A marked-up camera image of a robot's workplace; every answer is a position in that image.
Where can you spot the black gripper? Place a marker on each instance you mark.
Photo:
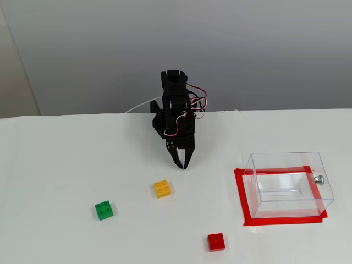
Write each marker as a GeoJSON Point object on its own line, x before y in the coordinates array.
{"type": "Point", "coordinates": [185, 146]}

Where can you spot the red lego brick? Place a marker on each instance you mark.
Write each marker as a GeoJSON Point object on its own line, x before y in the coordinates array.
{"type": "Point", "coordinates": [216, 242]}

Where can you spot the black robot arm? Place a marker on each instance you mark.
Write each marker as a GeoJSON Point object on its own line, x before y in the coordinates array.
{"type": "Point", "coordinates": [176, 85]}

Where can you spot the yellow lego brick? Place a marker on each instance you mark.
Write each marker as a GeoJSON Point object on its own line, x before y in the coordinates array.
{"type": "Point", "coordinates": [162, 189]}

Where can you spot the green lego brick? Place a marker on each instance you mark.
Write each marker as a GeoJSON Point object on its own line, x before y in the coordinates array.
{"type": "Point", "coordinates": [104, 210]}

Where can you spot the transparent plastic box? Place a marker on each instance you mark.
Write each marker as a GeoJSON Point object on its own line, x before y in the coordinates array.
{"type": "Point", "coordinates": [288, 204]}

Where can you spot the silver box lock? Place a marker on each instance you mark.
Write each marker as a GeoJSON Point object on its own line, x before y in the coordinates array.
{"type": "Point", "coordinates": [319, 180]}

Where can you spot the black table clamp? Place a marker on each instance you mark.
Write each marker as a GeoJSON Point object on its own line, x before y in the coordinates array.
{"type": "Point", "coordinates": [155, 108]}

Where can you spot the red tape frame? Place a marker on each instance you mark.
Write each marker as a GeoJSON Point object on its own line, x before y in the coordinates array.
{"type": "Point", "coordinates": [239, 192]}

